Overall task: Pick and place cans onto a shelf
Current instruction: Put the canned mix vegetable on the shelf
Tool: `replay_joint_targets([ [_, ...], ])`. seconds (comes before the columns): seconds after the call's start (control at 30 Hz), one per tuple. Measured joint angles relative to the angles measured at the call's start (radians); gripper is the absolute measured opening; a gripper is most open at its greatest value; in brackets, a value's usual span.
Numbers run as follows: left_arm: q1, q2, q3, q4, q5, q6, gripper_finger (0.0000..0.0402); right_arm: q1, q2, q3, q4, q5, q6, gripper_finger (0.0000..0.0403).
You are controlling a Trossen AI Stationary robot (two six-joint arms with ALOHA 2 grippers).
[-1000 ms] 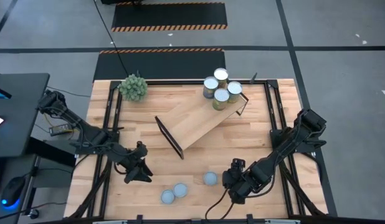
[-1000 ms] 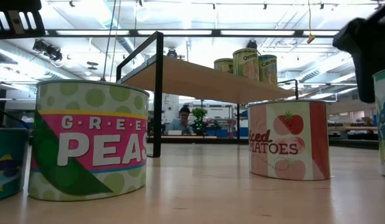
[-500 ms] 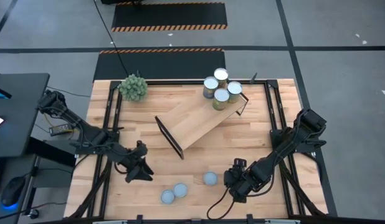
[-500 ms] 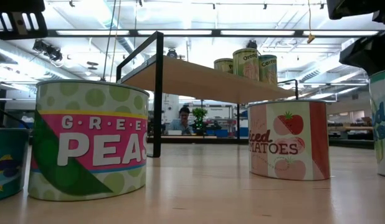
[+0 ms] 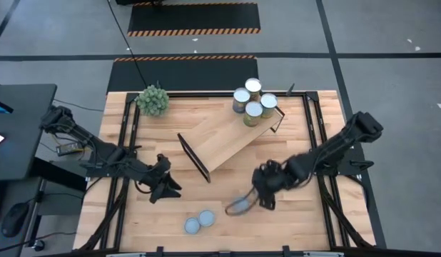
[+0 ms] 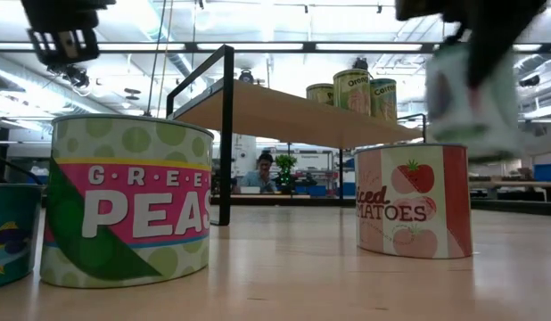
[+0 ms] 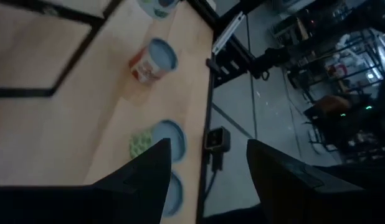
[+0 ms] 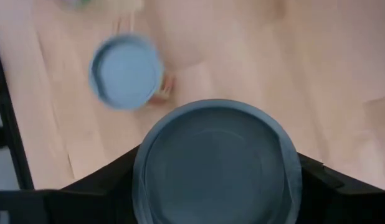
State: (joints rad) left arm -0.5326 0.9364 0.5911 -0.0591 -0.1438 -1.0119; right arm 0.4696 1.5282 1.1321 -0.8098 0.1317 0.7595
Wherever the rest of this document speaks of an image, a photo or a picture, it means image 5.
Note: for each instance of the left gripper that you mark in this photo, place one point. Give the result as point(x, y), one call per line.
point(152, 175)

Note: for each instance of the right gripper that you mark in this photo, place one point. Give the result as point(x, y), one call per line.
point(272, 176)

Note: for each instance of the teal fish can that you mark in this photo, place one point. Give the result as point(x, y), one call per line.
point(192, 225)

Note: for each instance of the green peas can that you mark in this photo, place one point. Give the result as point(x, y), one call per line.
point(206, 218)

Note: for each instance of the green label can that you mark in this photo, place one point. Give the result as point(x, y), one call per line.
point(253, 109)

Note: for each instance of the yellow-green carrots can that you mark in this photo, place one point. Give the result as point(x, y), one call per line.
point(268, 101)

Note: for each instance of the white can teal lettering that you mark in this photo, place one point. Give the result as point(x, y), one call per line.
point(241, 96)

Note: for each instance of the tan label can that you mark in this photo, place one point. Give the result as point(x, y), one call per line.
point(253, 85)

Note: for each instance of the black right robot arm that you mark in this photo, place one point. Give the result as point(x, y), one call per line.
point(334, 142)

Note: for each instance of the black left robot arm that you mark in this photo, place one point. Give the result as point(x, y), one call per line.
point(99, 150)

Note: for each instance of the green plant white pot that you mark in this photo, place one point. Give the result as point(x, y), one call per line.
point(152, 101)

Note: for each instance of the small black electronics box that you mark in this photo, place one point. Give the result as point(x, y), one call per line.
point(69, 148)

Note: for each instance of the black mat orange striped edge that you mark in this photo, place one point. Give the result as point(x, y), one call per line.
point(183, 75)
point(193, 16)

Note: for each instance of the black computer mouse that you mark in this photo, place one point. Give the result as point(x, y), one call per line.
point(14, 219)

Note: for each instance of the dark grey desk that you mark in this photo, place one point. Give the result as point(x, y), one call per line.
point(24, 125)

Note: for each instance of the dark laptop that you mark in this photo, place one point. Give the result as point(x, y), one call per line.
point(0, 106)

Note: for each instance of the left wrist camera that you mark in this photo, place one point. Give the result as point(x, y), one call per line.
point(164, 161)

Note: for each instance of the wooden shelf black metal frame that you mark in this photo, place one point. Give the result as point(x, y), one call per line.
point(220, 139)

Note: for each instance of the black table frame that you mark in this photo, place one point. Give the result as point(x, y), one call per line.
point(206, 94)

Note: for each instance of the small black bracket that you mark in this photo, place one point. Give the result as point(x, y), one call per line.
point(290, 90)

